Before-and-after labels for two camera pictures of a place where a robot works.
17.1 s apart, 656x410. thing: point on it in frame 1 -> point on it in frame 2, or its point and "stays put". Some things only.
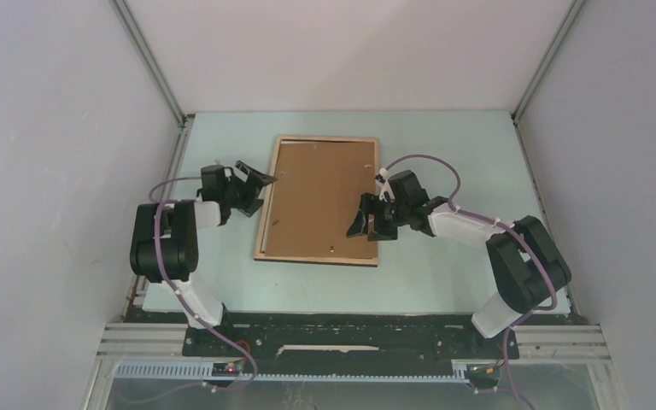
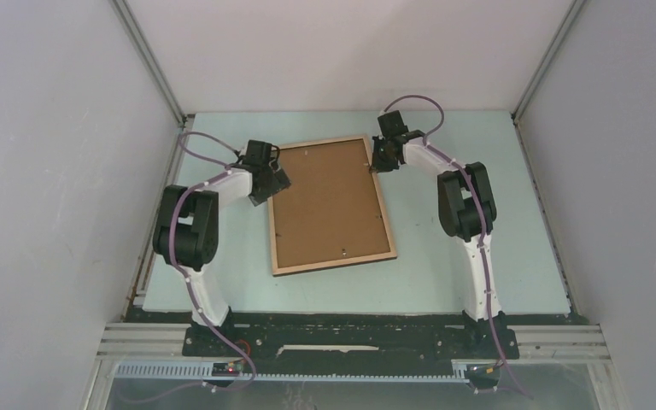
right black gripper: (371, 204) -> (379, 166)
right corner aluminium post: (571, 12) stays put
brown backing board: (318, 197) stays put
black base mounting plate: (348, 339) stays put
